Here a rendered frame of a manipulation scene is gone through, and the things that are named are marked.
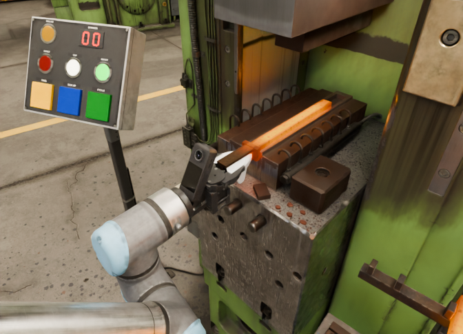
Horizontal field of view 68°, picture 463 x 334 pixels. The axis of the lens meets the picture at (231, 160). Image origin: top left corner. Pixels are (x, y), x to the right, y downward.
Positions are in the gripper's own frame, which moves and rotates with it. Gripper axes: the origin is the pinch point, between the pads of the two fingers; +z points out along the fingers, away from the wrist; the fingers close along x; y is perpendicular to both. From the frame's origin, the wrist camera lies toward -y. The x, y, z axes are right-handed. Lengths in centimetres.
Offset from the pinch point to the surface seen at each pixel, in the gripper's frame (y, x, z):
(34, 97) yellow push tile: -1, -64, -23
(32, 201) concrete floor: 99, -153, -28
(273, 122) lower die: 1.8, -5.4, 17.3
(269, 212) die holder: 9.4, 10.5, -3.4
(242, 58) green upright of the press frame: -12.1, -18.5, 18.9
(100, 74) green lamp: -8.8, -46.1, -8.7
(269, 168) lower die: 3.3, 5.2, 2.9
